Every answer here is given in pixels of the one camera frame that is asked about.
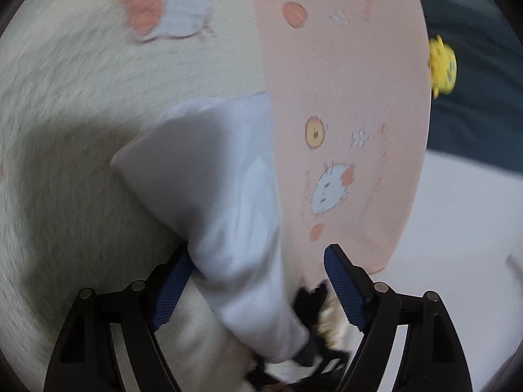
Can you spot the dark curtain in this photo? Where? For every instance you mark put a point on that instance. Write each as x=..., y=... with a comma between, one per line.
x=478, y=90

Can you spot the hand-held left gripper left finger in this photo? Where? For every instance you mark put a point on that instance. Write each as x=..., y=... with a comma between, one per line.
x=171, y=294

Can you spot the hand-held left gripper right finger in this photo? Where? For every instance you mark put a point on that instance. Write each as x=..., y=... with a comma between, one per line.
x=343, y=290

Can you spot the cream ruffled folded garment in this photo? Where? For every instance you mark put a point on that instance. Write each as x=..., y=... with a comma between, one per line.
x=333, y=320

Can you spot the pink cat printed blanket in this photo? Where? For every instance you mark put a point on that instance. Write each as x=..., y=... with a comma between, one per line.
x=347, y=90

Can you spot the white t-shirt with navy trim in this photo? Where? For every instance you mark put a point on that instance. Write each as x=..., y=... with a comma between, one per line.
x=220, y=212

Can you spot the yellow plush toy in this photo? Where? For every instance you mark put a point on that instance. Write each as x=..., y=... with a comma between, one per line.
x=443, y=67

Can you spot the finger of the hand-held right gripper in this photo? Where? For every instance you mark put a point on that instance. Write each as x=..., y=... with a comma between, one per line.
x=318, y=357

